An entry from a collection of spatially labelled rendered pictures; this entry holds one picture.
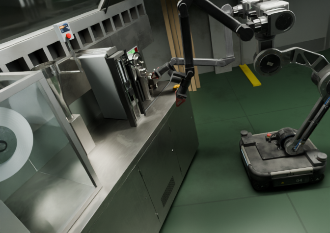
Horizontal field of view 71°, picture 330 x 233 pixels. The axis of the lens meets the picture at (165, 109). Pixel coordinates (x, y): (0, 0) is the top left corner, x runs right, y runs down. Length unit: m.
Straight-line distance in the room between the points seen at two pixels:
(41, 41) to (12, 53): 0.22
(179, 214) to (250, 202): 0.61
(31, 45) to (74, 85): 0.40
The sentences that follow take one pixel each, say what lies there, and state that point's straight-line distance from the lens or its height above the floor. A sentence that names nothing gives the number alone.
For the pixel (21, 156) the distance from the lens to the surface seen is 1.07.
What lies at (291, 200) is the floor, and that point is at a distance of 2.32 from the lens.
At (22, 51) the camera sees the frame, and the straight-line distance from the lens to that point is 1.70.
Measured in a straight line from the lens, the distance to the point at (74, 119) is 1.57.
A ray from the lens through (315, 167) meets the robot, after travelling 2.26.
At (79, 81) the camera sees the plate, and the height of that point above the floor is 1.25.
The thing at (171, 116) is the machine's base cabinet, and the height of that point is 0.79.
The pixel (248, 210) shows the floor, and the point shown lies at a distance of 2.22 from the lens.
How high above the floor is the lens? 1.83
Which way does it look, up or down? 30 degrees down
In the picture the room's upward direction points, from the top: 15 degrees counter-clockwise
